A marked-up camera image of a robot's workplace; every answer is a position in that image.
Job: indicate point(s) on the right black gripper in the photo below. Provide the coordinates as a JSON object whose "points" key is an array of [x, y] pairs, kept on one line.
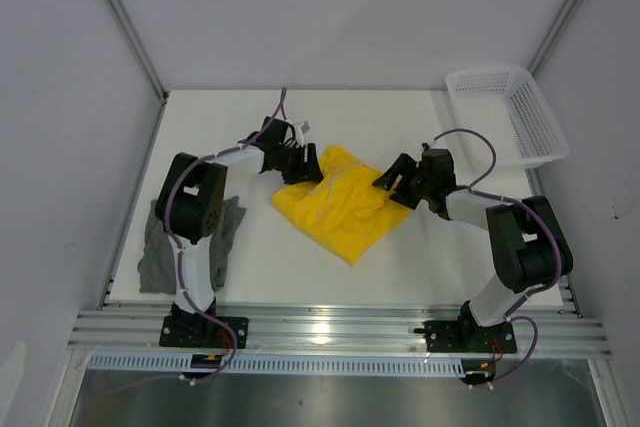
{"points": [[403, 164]]}

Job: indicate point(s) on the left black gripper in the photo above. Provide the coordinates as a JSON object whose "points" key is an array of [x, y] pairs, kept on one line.
{"points": [[309, 170]]}

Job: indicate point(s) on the yellow shorts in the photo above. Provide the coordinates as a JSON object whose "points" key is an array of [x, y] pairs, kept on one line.
{"points": [[344, 213]]}

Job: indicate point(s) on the grey shorts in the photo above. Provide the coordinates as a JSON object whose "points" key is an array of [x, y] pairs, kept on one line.
{"points": [[156, 267]]}

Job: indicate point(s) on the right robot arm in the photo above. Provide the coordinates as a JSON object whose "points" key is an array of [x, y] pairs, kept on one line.
{"points": [[529, 250]]}

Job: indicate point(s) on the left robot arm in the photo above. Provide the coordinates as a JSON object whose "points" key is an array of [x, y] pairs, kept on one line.
{"points": [[193, 208]]}

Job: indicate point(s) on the white plastic basket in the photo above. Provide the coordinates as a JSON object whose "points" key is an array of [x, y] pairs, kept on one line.
{"points": [[505, 105]]}

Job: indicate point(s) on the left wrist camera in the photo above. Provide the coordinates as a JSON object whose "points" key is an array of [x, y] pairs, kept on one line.
{"points": [[300, 130]]}

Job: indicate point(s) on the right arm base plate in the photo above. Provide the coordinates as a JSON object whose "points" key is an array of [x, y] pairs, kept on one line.
{"points": [[448, 336]]}

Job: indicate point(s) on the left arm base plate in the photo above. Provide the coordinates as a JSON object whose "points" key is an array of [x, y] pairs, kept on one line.
{"points": [[197, 332]]}

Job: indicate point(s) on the slotted cable duct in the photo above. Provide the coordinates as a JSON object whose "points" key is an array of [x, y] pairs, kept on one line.
{"points": [[412, 366]]}

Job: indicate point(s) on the aluminium rail frame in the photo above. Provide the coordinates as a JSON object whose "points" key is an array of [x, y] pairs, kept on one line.
{"points": [[335, 330]]}

